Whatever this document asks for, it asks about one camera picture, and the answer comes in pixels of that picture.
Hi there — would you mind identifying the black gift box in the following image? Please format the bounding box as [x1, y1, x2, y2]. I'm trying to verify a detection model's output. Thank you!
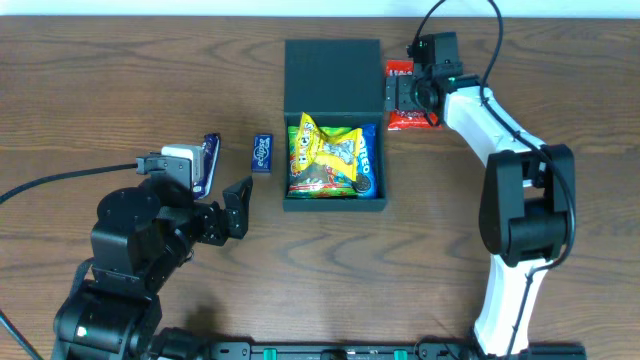
[282, 39, 388, 212]

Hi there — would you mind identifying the Haribo gummy worms bag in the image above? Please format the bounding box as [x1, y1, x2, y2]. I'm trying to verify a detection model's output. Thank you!
[287, 126, 356, 199]

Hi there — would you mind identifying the blue Oreo cookie pack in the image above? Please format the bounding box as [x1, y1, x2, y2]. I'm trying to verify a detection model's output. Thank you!
[353, 123, 378, 199]

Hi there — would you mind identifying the red snack bag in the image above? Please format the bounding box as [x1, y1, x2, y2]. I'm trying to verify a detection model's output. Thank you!
[385, 60, 440, 130]

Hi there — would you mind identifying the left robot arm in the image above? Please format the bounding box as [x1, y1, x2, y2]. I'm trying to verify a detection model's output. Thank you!
[52, 176, 253, 359]

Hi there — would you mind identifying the Cadbury Dairy Milk bar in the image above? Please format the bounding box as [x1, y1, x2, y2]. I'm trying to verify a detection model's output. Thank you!
[191, 133, 220, 200]

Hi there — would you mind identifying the blue Eclipse mints tin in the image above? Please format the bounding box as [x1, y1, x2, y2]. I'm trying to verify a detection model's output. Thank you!
[251, 134, 273, 173]

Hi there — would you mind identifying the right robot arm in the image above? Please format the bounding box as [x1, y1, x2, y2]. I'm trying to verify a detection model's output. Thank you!
[385, 32, 585, 359]

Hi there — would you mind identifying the yellow sunflower seeds bag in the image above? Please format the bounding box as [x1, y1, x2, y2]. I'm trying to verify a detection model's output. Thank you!
[294, 113, 362, 181]

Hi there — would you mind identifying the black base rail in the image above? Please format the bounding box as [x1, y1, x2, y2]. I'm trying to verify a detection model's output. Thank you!
[149, 340, 586, 360]

